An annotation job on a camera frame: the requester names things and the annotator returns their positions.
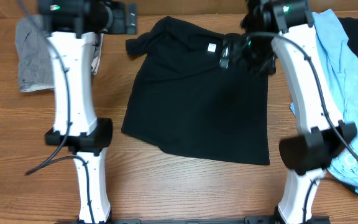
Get black t-shirt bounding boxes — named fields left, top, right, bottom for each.
left=122, top=17, right=270, bottom=166

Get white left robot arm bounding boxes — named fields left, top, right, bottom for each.
left=38, top=0, right=137, bottom=223

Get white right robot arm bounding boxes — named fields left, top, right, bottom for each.
left=219, top=1, right=357, bottom=223

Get folded grey trousers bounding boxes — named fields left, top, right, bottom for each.
left=15, top=15, right=54, bottom=92

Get light blue t-shirt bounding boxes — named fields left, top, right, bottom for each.
left=289, top=8, right=358, bottom=195

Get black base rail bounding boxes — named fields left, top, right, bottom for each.
left=54, top=215, right=331, bottom=224

